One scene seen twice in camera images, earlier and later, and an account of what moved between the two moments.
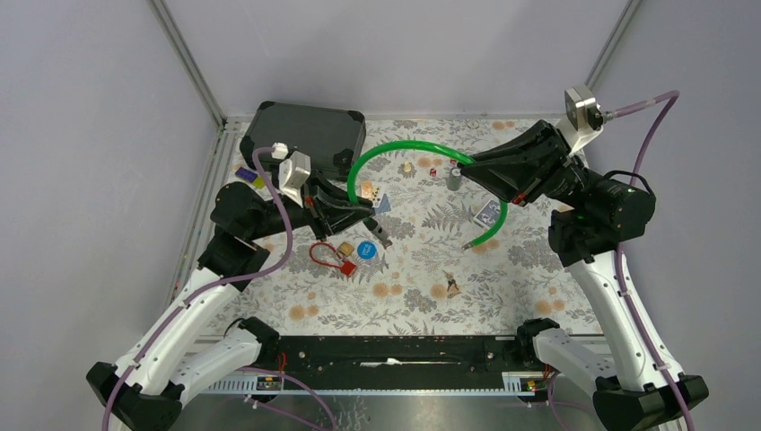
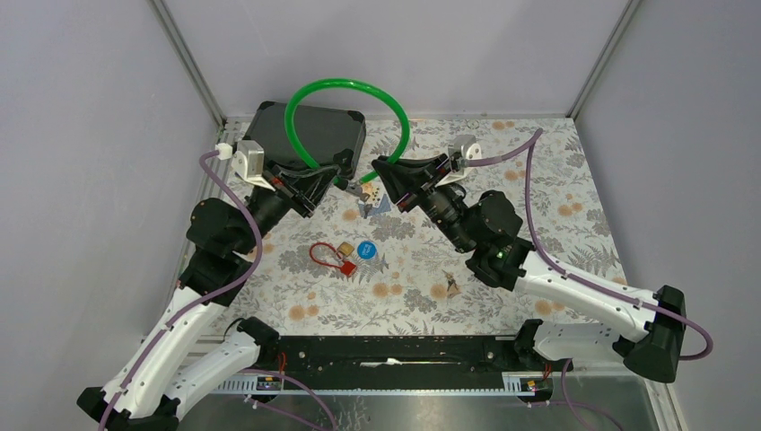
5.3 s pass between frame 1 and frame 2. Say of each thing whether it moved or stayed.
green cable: moved
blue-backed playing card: stayed
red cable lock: stayed
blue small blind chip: stayed
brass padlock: stayed
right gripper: moved
